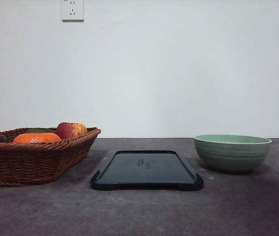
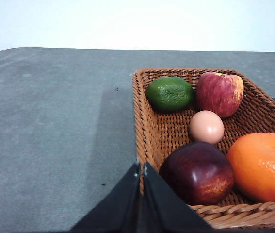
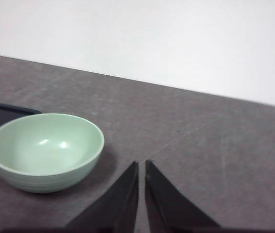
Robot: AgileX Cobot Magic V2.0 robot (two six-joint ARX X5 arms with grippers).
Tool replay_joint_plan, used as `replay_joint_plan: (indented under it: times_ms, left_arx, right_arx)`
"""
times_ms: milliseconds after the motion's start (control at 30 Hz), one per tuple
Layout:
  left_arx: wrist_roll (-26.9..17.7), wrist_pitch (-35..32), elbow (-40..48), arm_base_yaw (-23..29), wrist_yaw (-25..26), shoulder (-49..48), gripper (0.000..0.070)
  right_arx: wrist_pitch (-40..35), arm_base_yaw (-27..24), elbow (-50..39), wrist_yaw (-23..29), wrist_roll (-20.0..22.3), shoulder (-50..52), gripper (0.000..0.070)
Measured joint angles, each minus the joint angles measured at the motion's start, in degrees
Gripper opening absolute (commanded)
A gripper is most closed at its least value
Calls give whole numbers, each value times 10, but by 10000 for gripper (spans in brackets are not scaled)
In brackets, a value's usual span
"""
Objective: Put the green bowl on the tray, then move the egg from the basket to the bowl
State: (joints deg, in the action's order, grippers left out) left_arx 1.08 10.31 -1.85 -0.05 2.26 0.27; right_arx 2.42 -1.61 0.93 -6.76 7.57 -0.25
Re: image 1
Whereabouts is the green ceramic bowl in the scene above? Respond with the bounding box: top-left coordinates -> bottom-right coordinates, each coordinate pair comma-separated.
194,134 -> 272,172

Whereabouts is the brown wicker basket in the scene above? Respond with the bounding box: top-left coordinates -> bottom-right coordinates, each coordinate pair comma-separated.
0,127 -> 101,186

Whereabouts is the dark rectangular tray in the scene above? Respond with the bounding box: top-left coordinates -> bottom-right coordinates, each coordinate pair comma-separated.
91,150 -> 204,191

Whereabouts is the red yellow apple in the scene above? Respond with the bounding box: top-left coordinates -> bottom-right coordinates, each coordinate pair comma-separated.
56,122 -> 87,140

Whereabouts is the green fruit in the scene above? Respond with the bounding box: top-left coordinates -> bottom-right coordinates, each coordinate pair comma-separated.
25,127 -> 53,133

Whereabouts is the orange tangerine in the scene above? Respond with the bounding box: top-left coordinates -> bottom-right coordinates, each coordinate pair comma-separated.
13,133 -> 62,144

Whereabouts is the white wall socket left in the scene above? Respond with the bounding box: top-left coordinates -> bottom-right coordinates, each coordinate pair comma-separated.
61,0 -> 85,23

